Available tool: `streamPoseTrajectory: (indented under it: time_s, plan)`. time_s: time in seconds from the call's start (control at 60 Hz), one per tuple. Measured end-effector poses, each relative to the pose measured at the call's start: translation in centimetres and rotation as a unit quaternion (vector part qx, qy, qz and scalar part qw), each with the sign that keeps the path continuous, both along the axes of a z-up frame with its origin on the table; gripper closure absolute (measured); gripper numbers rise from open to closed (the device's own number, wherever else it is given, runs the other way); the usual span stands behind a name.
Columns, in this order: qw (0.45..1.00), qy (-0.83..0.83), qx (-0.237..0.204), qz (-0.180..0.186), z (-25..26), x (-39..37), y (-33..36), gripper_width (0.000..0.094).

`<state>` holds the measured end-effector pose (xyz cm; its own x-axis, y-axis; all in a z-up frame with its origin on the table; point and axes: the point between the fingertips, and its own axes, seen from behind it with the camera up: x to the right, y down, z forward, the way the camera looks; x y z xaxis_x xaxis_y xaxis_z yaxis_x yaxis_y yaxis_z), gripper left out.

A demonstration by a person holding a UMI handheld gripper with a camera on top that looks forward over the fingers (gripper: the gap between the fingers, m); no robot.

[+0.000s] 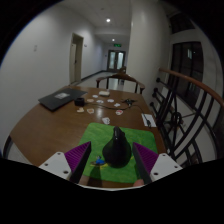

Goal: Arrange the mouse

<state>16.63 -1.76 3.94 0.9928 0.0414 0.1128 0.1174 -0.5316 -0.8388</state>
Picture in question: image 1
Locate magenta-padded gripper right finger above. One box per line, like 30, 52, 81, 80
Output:
132, 141, 184, 186

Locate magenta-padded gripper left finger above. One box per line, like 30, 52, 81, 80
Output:
38, 141, 92, 185

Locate black computer mouse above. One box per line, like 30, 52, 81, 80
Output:
101, 126, 132, 169

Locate green mouse pad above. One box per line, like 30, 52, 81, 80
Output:
78, 122, 159, 184

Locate white paper sheet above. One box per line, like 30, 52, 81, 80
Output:
141, 113, 157, 128

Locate black closed laptop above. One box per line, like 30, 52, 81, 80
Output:
37, 87, 88, 112

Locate small black box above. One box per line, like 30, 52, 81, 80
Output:
74, 97, 86, 107

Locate black railing with wooden handrail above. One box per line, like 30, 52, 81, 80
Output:
149, 67, 224, 165

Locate dark framed window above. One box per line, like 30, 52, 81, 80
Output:
168, 41, 205, 110

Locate brown wooden chair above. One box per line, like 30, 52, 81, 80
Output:
95, 72, 146, 95

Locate beige side door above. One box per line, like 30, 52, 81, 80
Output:
68, 32, 85, 85

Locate glass double door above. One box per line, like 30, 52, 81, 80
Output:
107, 49, 127, 73

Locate black cable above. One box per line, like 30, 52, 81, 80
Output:
94, 97, 152, 128

